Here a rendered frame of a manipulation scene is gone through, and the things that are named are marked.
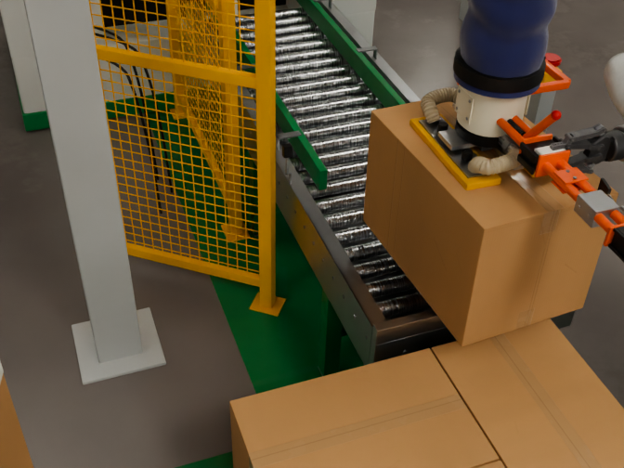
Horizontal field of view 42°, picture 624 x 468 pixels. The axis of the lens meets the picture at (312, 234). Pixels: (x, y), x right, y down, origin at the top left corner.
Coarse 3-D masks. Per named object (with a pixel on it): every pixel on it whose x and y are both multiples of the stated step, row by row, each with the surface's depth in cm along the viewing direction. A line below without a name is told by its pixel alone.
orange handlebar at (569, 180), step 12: (552, 72) 226; (540, 84) 219; (552, 84) 219; (564, 84) 220; (504, 120) 204; (516, 120) 204; (516, 132) 199; (552, 168) 187; (564, 168) 188; (576, 168) 186; (552, 180) 187; (564, 180) 182; (576, 180) 183; (564, 192) 183; (576, 192) 180; (600, 216) 173; (612, 216) 175
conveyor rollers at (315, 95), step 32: (288, 32) 390; (320, 32) 387; (288, 64) 361; (320, 64) 365; (288, 96) 340; (320, 96) 343; (352, 96) 348; (320, 128) 321; (352, 128) 324; (352, 160) 311; (320, 192) 291; (352, 224) 281; (352, 256) 264; (384, 288) 252
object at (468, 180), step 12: (420, 120) 226; (444, 120) 226; (420, 132) 222; (432, 132) 220; (432, 144) 217; (444, 144) 216; (444, 156) 212; (456, 156) 211; (468, 156) 208; (456, 168) 208; (468, 180) 204; (480, 180) 204; (492, 180) 204
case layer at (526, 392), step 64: (320, 384) 221; (384, 384) 222; (448, 384) 223; (512, 384) 223; (576, 384) 224; (256, 448) 205; (320, 448) 205; (384, 448) 206; (448, 448) 206; (512, 448) 207; (576, 448) 208
